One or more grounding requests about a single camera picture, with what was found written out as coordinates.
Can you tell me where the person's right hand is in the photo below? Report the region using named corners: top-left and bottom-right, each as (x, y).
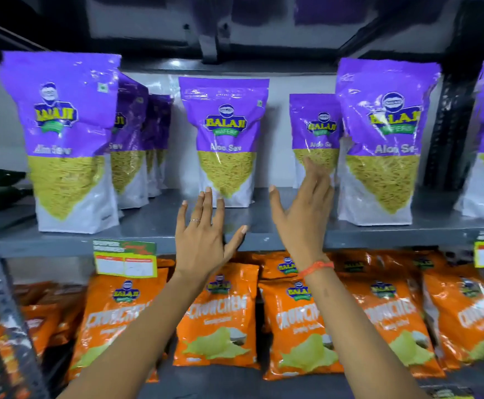
top-left (269, 157), bottom-right (336, 271)

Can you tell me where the shelf of orange chip packets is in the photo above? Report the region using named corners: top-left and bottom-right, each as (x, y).
top-left (0, 250), bottom-right (484, 383)

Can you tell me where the person's right forearm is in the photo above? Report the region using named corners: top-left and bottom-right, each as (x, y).
top-left (303, 265), bottom-right (430, 399)

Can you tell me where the person's left forearm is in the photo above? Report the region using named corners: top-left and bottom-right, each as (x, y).
top-left (57, 271), bottom-right (210, 399)

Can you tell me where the person's left hand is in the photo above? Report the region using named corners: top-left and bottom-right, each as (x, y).
top-left (175, 188), bottom-right (249, 283)

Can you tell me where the orange thread wristband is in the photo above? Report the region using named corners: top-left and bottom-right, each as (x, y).
top-left (299, 261), bottom-right (335, 280)

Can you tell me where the row of purple snack packets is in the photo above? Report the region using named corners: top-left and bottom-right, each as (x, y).
top-left (0, 51), bottom-right (484, 235)

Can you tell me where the grey metal shelf rack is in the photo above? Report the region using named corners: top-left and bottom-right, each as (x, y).
top-left (0, 12), bottom-right (484, 399)

